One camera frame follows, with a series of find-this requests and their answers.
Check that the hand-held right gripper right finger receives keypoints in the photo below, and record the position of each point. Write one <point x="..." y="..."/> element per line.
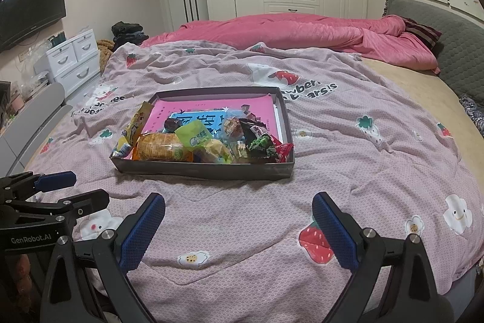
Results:
<point x="332" y="228"/>

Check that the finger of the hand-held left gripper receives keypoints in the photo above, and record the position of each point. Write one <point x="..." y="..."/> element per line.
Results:
<point x="87" y="204"/>
<point x="56" y="181"/>

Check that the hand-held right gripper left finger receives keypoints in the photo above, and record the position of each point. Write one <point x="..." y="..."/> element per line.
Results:
<point x="143" y="228"/>

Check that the orange biscuit packet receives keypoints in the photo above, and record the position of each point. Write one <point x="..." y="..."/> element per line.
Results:
<point x="162" y="147"/>

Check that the dark cardboard box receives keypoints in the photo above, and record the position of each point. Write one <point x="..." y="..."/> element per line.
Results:
<point x="208" y="171"/>

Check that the yellow snack packet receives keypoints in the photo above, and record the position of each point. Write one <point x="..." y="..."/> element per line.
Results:
<point x="134" y="126"/>

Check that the yellow pastry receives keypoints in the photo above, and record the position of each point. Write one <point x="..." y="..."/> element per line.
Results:
<point x="215" y="152"/>

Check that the light green snack packet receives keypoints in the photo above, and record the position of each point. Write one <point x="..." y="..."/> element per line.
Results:
<point x="193" y="135"/>

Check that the black snack packet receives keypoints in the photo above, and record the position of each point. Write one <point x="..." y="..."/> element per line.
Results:
<point x="259" y="141"/>

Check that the reddish pastry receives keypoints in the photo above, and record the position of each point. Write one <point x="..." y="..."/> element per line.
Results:
<point x="231" y="127"/>

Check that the person's left hand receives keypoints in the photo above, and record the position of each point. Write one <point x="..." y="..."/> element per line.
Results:
<point x="26" y="272"/>

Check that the lilac printed blanket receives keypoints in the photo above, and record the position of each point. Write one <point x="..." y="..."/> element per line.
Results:
<point x="378" y="156"/>

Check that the red snack stick packet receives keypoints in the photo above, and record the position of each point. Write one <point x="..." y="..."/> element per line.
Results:
<point x="283" y="152"/>

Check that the small dark round snack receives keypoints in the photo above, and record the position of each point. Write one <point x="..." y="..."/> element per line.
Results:
<point x="172" y="124"/>

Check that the white drawer cabinet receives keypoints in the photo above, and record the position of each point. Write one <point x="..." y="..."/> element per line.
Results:
<point x="72" y="62"/>

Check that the brown plush blanket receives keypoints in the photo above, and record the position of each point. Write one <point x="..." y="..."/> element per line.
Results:
<point x="105" y="54"/>

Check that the dark green container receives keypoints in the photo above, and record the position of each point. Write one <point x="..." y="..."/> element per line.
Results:
<point x="56" y="39"/>

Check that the beige bed sheet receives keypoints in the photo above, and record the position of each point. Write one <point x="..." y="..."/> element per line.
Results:
<point x="423" y="96"/>

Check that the black clothes pile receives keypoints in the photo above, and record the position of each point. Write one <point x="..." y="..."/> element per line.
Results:
<point x="127" y="31"/>

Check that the black television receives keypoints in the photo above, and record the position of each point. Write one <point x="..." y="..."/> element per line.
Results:
<point x="30" y="16"/>

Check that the patterned grey cloth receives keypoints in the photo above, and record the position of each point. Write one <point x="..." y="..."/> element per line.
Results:
<point x="472" y="115"/>

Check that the pink quilt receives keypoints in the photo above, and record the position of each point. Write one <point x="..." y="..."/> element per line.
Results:
<point x="302" y="31"/>

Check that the dark striped pillow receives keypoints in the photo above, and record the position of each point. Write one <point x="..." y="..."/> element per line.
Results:
<point x="423" y="31"/>

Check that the grey padded headboard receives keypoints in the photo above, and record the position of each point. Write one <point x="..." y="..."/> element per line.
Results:
<point x="453" y="39"/>

